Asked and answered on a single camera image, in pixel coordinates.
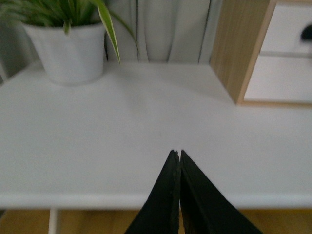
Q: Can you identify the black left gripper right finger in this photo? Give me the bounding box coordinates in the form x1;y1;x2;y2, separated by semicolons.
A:
180;151;262;234

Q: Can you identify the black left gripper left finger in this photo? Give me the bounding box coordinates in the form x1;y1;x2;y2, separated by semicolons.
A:
126;150;181;234

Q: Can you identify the white drawer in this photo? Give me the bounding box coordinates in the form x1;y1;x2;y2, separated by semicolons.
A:
244;56;312;103
261;1;312;55

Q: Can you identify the wooden drawer cabinet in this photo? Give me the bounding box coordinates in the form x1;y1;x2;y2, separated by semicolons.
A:
210;0;312;108

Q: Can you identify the white table leg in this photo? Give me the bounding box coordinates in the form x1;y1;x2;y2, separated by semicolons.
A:
48;209;61;234

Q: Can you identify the white plant pot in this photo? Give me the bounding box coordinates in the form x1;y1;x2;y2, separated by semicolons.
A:
23;23;105;86

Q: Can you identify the grey curtain backdrop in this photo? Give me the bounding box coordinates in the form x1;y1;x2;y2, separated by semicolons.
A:
0;0;222;82

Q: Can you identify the green spider plant left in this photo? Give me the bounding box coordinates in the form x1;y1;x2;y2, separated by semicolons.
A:
0;0;138;61

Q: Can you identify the black drawer handle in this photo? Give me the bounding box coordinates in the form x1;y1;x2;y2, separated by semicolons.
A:
300;24;312;42

